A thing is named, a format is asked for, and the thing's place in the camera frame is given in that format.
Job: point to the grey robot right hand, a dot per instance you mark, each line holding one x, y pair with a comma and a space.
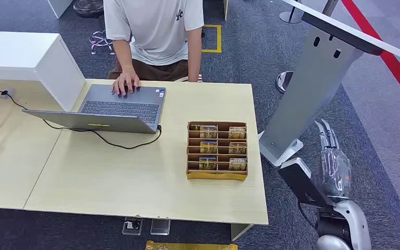
334, 172

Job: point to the person's right hand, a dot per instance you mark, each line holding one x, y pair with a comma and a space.
125, 82

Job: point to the person's right forearm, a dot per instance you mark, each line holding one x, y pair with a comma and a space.
123, 55

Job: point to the person's left forearm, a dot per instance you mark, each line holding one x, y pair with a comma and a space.
194, 55

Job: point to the person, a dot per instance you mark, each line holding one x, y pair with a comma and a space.
155, 31

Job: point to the hotel key card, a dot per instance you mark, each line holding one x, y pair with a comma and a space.
237, 148
237, 133
208, 132
207, 164
208, 147
237, 165

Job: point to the wooden card holder box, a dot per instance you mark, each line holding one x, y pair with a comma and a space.
217, 175

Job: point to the grey laptop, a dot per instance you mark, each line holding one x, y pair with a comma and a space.
124, 107

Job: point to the black round stool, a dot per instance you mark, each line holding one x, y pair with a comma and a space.
88, 7

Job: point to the grey kiosk stand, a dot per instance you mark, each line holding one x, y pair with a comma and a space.
310, 89

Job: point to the white cabinet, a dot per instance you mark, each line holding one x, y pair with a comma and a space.
59, 7

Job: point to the white desk leg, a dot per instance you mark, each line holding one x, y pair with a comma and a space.
238, 233

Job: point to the white counter block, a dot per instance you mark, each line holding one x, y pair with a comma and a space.
13, 51

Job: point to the floor socket box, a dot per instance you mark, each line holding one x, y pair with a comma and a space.
160, 227
132, 226

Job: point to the yellow plastic bag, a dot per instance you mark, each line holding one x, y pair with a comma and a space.
186, 246

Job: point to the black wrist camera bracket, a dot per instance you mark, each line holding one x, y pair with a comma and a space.
300, 179

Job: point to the chrome stanchion post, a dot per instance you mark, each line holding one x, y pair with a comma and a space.
290, 17
282, 82

